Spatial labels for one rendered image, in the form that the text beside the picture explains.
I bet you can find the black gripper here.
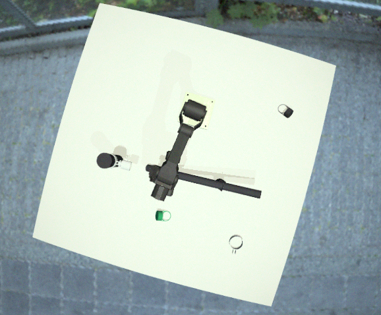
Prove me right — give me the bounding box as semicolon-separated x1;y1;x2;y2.
165;151;174;197

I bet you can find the white open-top cup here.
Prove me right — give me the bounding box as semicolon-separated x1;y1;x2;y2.
108;153;132;171

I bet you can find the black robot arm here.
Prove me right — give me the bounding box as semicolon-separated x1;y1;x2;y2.
148;99;208;202

